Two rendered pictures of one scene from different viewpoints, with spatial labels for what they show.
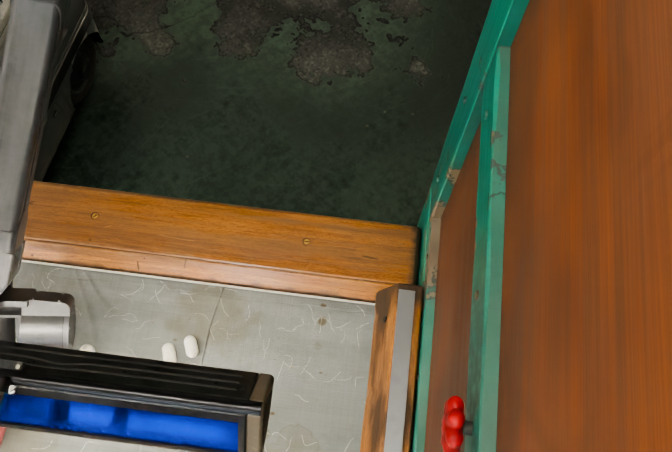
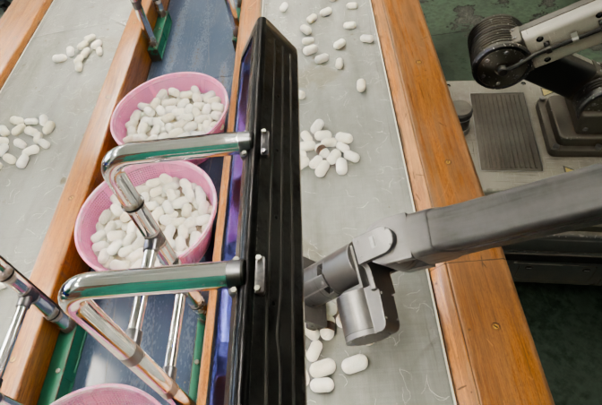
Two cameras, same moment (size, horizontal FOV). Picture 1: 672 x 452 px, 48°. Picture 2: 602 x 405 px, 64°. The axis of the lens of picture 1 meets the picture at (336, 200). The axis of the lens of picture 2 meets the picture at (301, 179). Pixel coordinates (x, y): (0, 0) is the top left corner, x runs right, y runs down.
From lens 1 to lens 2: 0.40 m
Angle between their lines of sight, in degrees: 46
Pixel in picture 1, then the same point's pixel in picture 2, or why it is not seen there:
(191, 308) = not seen: outside the picture
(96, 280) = (432, 348)
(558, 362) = not seen: outside the picture
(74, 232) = (470, 312)
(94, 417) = (219, 393)
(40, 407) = (226, 328)
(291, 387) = not seen: outside the picture
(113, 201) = (519, 340)
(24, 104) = (571, 201)
